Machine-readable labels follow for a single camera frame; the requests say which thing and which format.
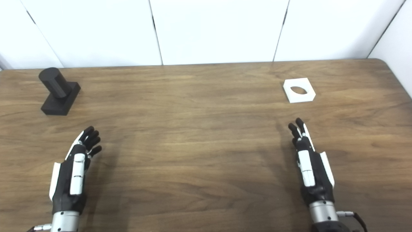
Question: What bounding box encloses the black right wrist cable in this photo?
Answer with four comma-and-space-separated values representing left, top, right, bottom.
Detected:
336, 211, 368, 232

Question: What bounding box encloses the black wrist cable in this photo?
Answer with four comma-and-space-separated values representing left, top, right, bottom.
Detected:
27, 224, 52, 232
336, 211, 368, 232

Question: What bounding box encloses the black and white right hand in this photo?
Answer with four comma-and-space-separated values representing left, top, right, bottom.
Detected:
288, 118, 335, 207

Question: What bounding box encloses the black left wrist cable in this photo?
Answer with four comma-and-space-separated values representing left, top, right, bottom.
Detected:
27, 224, 52, 232

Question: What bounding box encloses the white square piece with hole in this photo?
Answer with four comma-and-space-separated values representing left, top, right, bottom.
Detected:
283, 78, 316, 103

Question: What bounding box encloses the black and white left hand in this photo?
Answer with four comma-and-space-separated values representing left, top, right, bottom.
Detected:
49, 126, 102, 215

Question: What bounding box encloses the black peg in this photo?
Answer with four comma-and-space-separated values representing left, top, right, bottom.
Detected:
39, 67, 81, 116

